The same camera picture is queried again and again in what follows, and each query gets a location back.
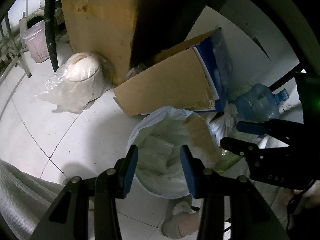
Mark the person's left leg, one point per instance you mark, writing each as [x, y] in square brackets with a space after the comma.
[22, 200]

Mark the large brown cardboard box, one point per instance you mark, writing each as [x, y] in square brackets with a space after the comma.
[100, 30]

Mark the person's right hand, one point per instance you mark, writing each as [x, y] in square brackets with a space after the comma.
[308, 198]

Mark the white plastic bag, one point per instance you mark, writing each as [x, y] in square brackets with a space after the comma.
[222, 125]

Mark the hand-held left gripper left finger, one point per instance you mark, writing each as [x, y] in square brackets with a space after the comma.
[130, 172]

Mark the rice cooker in plastic bag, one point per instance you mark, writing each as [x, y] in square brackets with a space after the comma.
[65, 92]

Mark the blue cardboard box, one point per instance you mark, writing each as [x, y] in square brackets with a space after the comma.
[217, 62]

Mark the trash bin with blue liner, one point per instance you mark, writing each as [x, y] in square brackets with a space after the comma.
[160, 142]

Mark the blue water jug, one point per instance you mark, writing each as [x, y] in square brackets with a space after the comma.
[255, 105]

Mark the pink waste basket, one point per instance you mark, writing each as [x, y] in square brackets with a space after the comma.
[37, 42]

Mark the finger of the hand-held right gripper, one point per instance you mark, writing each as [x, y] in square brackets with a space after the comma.
[237, 146]
[252, 128]

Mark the grey slipper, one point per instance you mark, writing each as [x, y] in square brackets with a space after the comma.
[175, 225]

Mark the white rice cooker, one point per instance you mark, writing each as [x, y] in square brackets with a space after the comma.
[82, 67]

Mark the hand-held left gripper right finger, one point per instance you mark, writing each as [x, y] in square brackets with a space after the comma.
[188, 175]

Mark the black table leg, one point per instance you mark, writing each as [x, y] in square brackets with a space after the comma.
[51, 30]

